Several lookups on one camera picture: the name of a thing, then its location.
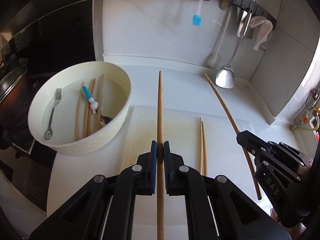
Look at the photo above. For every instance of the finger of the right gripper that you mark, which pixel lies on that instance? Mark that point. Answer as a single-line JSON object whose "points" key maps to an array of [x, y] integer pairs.
{"points": [[281, 152], [276, 163]]}

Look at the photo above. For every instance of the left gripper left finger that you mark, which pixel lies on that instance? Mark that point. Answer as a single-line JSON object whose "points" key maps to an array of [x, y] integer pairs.
{"points": [[147, 179]]}

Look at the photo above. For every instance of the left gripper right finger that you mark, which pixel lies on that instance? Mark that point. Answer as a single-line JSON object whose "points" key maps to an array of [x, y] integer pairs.
{"points": [[172, 163]]}

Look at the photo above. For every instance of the teal and white peeler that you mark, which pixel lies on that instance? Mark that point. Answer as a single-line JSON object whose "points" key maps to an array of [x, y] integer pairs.
{"points": [[93, 105]]}

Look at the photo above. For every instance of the silver metal fork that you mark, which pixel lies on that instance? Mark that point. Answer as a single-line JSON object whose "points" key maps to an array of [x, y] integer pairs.
{"points": [[48, 133]]}

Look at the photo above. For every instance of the person's right hand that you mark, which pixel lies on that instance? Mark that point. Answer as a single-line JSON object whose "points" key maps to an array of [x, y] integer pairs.
{"points": [[274, 215]]}

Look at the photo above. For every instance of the white plastic cutting board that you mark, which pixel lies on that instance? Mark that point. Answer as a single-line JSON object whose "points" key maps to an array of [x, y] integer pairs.
{"points": [[182, 130]]}

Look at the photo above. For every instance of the steel spatula hanging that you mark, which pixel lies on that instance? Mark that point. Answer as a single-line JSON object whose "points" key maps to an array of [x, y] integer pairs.
{"points": [[225, 77]]}

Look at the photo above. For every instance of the white round plastic basin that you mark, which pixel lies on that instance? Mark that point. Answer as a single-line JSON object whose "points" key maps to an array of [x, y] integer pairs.
{"points": [[115, 104]]}

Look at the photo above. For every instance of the beige cloth on rack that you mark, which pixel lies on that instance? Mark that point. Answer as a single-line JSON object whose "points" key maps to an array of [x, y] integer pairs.
{"points": [[266, 27]]}

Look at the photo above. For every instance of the black stove hob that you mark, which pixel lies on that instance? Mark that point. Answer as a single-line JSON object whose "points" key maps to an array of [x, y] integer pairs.
{"points": [[15, 131]]}

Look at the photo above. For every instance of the blue silicone basting brush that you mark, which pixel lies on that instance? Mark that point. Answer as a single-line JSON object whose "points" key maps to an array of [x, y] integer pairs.
{"points": [[198, 10]]}

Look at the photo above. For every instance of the black cooking pot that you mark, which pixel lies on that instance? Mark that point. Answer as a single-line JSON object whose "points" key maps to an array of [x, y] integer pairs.
{"points": [[13, 90]]}

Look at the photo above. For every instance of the wall socket with orange switch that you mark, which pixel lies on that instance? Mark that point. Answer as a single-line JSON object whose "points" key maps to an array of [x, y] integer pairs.
{"points": [[304, 119]]}

